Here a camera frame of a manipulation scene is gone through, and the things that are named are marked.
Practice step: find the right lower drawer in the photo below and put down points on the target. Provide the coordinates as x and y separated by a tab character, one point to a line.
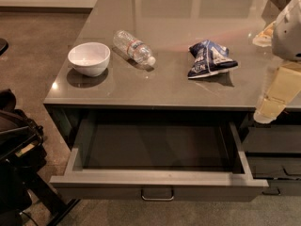
283	174

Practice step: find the metal top drawer handle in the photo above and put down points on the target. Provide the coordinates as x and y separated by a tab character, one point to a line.
157	195

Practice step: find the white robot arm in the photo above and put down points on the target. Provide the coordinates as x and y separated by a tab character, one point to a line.
283	35

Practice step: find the grey cabinet counter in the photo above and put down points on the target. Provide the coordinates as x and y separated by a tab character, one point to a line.
170	27

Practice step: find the clear plastic water bottle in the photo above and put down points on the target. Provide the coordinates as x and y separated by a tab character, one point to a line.
134	48

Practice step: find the dark round object left edge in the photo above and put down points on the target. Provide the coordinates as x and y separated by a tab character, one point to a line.
3	46

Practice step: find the grey top drawer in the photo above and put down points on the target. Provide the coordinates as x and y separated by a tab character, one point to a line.
197	154

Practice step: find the right top drawer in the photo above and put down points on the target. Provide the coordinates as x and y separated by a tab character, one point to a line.
274	139

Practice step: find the white ceramic bowl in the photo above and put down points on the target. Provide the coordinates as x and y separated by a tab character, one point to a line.
90	59

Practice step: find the blue white chip bag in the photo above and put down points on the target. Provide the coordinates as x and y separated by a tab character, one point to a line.
210	59

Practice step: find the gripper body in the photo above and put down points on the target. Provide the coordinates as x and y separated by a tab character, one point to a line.
288	35

